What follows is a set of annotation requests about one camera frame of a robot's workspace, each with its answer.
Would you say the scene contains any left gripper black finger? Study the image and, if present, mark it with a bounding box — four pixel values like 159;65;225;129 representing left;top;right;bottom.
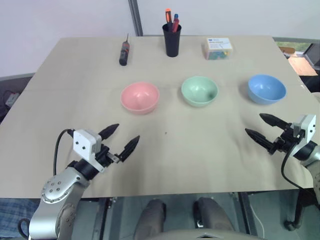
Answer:
98;123;120;142
118;135;141;164

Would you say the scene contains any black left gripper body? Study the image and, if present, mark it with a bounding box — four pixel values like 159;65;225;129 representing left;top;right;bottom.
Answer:
94;145;121;169

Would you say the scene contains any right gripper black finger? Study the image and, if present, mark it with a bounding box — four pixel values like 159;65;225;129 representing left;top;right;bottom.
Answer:
259;113;292;131
244;128;276;155

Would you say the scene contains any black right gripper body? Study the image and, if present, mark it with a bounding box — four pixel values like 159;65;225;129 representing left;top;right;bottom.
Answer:
273;123;305;154

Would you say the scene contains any blue bowl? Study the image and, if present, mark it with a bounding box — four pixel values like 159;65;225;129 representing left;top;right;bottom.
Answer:
247;74;287;105

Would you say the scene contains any pink bowl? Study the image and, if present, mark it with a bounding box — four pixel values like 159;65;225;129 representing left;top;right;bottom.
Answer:
120;81;161;116

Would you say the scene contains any black table leg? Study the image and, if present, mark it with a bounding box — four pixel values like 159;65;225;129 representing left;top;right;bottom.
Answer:
284;189;309;231

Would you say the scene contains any dark rounded shape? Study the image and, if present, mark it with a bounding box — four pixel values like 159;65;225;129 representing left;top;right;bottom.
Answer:
133;198;167;240
192;197;236;234

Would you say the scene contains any black monitor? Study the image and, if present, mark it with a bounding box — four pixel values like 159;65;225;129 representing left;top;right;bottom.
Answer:
303;43;320;74

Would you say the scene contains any green bowl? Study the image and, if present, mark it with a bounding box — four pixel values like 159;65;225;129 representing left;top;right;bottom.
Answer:
180;75;220;109

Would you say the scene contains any black and orange screwdriver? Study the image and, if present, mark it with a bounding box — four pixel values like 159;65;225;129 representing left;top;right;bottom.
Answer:
118;32;132;67

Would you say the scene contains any clear box of coloured clips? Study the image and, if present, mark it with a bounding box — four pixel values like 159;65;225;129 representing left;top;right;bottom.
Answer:
201;37;235;61

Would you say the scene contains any small grey electronic device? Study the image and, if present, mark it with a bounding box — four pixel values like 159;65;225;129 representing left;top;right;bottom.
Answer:
4;90;21;107

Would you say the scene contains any blue denim cloth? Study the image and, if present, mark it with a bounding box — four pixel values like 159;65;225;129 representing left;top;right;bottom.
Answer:
0;198;40;238

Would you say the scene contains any black plastic cup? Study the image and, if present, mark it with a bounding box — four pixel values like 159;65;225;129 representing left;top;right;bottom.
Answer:
161;22;182;58

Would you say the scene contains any red pen with blue cap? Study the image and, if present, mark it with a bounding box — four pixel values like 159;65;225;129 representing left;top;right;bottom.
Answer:
171;13;181;33

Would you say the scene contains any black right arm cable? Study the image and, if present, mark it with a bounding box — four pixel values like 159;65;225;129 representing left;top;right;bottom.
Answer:
280;139;309;191

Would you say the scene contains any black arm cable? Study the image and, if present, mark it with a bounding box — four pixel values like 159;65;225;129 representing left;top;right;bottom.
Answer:
53;128;76;176
280;139;309;191

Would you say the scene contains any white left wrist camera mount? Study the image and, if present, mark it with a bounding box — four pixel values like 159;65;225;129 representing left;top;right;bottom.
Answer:
72;129;105;173

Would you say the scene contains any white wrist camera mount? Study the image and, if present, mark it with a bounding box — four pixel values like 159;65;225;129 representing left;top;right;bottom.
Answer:
72;129;105;173
292;114;317;146

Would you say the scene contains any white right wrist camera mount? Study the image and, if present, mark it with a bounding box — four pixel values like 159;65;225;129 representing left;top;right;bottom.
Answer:
292;114;317;146

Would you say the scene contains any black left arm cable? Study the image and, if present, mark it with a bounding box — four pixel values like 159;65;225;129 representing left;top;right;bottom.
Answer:
53;128;76;176

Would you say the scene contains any white floor cable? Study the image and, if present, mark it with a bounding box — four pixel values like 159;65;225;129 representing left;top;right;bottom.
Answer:
249;206;266;240

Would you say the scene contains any grey vertical post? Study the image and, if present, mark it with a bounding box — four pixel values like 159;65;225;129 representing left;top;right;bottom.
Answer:
128;0;144;36

